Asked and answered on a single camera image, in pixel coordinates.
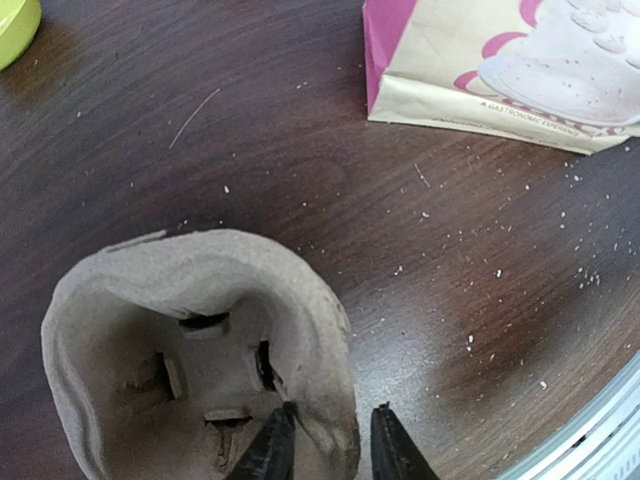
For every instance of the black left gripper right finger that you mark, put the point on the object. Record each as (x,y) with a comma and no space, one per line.
(394,455)

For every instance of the green plastic bowl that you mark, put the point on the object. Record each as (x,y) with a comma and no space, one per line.
(20,20)

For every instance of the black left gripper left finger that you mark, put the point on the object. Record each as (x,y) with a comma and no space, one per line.
(270,455)

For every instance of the paper cakes bag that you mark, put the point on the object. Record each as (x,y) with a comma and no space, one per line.
(563,74)

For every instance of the cardboard cup carrier stack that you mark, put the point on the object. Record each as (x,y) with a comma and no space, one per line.
(166,355)

